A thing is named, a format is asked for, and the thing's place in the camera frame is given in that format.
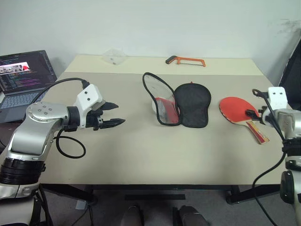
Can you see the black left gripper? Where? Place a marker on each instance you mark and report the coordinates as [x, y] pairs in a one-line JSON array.
[[96, 118]]

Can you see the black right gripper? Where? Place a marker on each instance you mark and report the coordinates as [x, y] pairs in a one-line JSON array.
[[261, 115]]

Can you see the red table tennis paddle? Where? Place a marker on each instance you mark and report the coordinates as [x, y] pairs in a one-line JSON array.
[[232, 107]]

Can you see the black red paddle case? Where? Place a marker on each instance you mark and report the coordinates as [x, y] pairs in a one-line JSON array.
[[192, 103]]

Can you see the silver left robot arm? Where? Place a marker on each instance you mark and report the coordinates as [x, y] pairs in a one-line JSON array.
[[35, 131]]

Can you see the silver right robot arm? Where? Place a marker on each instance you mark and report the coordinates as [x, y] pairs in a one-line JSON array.
[[290, 122]]

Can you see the black panel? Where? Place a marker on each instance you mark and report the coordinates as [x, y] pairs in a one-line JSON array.
[[292, 75]]

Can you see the clear plastic container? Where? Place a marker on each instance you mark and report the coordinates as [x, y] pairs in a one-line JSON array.
[[114, 57]]

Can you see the orange hacksaw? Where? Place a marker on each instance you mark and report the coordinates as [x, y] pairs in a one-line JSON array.
[[169, 60]]

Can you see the small grey floor box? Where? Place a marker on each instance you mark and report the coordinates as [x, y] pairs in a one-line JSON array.
[[80, 204]]

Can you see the open grey laptop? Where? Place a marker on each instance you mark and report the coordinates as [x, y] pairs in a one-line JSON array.
[[23, 70]]

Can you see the dark rounded shape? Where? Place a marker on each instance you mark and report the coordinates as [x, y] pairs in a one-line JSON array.
[[190, 216], [132, 215]]

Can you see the dark brown side table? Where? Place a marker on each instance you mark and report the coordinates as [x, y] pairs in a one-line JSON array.
[[7, 131]]

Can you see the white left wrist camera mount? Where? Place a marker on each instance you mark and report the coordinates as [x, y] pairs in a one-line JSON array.
[[90, 95]]

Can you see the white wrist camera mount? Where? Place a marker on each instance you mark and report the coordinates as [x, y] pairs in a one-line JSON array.
[[278, 96], [90, 95]]

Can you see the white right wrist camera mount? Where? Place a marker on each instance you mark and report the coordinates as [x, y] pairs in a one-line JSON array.
[[278, 96]]

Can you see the black table frame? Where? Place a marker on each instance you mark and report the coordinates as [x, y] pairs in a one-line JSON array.
[[164, 187]]

